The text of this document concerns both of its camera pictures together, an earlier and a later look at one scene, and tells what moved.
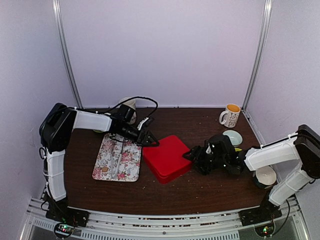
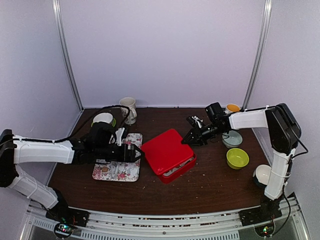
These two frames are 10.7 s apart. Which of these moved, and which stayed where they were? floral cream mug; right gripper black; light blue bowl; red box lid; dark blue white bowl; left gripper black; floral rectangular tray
Moved: red box lid; right gripper black; left gripper black
Stayed: floral rectangular tray; light blue bowl; floral cream mug; dark blue white bowl
